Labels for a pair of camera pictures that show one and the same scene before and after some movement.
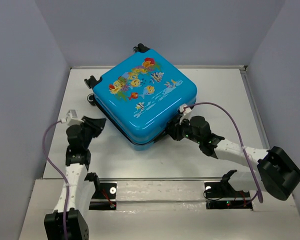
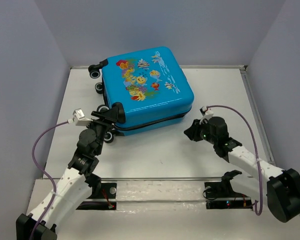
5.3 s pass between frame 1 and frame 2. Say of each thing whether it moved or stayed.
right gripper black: moved
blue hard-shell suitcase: moved
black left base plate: stayed
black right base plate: stayed
